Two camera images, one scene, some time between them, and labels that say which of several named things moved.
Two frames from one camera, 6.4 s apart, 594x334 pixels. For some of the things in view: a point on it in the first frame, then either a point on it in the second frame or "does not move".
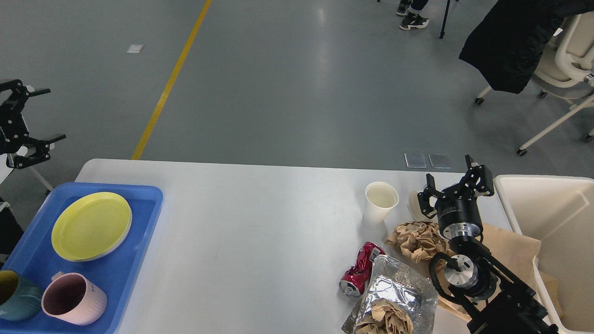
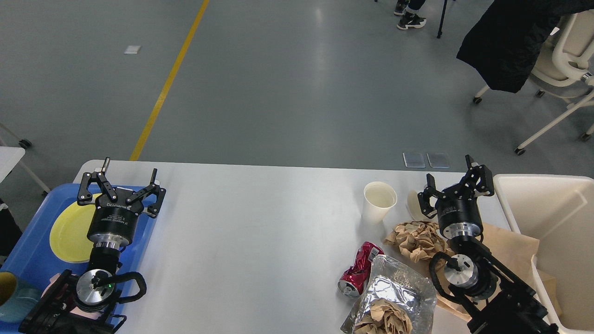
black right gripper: x=458 y=213 does not move
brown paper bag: x=518 y=251 does not move
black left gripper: x=13 y=131 to x=113 y=223
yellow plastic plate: x=91 y=226 does not move
